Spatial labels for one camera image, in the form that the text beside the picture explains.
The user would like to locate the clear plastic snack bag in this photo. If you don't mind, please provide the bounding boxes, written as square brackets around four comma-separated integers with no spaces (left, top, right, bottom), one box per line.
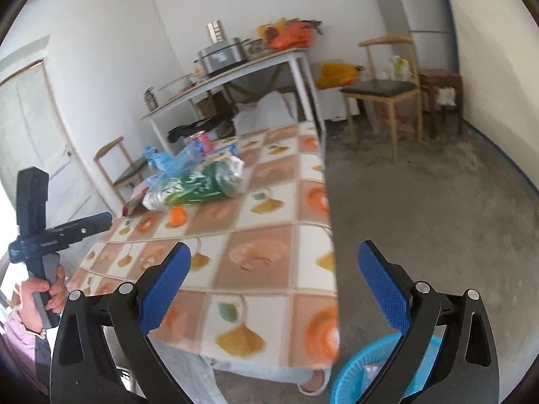
[122,182,150,217]

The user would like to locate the orange peel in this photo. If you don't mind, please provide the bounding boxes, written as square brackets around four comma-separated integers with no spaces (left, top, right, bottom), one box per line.
[169,205,188,227]

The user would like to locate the blue plastic bag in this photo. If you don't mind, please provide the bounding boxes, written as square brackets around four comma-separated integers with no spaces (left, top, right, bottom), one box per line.
[141,146,202,189]

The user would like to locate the red drink can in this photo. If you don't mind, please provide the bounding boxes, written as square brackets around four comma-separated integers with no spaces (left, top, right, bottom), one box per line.
[184,130,214,156]

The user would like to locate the green label plastic bottle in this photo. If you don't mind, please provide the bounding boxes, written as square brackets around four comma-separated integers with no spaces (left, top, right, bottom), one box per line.
[142,155,244,211]

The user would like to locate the pink left sleeve forearm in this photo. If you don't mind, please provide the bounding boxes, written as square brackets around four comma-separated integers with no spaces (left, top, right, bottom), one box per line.
[1,305,51,397]

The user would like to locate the person's left hand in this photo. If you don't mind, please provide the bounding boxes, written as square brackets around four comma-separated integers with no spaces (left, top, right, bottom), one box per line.
[17,264,70,334]

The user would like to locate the blue plastic waste basket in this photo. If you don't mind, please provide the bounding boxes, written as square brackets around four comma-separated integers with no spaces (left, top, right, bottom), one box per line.
[330,333,441,404]

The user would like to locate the white door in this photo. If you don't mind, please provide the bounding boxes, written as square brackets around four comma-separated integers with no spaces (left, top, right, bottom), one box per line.
[0,60,111,262]

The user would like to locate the wooden chair by door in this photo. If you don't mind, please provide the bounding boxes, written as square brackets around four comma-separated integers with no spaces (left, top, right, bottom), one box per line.
[93,136,149,204]

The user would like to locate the patterned tablecloth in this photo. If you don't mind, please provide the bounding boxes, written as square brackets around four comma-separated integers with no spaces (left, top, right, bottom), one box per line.
[68,121,339,369]

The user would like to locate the glass bowl on table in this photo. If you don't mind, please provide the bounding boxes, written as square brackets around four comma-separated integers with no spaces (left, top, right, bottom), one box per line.
[159,74,196,96]

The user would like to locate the steel cooking pot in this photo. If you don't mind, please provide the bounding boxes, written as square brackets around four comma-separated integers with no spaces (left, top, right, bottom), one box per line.
[197,37,248,77]

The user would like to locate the dark wooden stool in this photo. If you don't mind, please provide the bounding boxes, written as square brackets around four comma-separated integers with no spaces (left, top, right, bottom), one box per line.
[419,68,464,139]

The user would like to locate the wooden chair black seat right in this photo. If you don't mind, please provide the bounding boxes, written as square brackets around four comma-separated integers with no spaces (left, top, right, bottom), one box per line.
[340,34,423,162]

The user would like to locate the white side table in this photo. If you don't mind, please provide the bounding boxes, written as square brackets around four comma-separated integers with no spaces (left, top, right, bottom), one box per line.
[140,47,326,155]

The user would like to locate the yellow plastic bag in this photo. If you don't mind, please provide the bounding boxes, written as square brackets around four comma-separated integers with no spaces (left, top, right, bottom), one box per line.
[315,61,363,90]

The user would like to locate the orange plastic bag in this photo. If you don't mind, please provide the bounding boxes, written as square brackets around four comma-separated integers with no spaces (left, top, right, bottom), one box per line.
[269,22,315,51]

